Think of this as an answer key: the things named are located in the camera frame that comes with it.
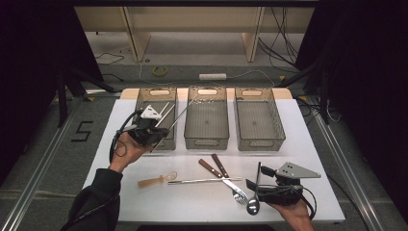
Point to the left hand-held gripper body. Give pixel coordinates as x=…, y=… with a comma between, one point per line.
x=146, y=130

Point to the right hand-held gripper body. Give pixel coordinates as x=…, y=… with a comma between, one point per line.
x=295, y=171

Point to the translucent grey plastic bin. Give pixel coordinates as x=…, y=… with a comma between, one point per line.
x=258, y=123
x=170, y=134
x=207, y=122

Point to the silver metal spoon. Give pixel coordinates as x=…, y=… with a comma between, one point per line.
x=253, y=206

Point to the person's left hand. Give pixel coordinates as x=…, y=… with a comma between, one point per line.
x=128, y=152

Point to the person's right hand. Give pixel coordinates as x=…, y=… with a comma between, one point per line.
x=295, y=211

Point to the yellow tape roll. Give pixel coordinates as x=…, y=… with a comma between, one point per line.
x=153, y=71

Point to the white power strip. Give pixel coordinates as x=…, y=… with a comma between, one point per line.
x=212, y=76

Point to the black metal stand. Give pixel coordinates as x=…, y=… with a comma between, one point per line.
x=62, y=99
x=324, y=96

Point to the light wooden desk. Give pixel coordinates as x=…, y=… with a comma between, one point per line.
x=192, y=19

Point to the black curtain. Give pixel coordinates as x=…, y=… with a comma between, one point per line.
x=32, y=64
x=369, y=64

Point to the aluminium floor rail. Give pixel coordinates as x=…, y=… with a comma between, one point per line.
x=32, y=189
x=351, y=179

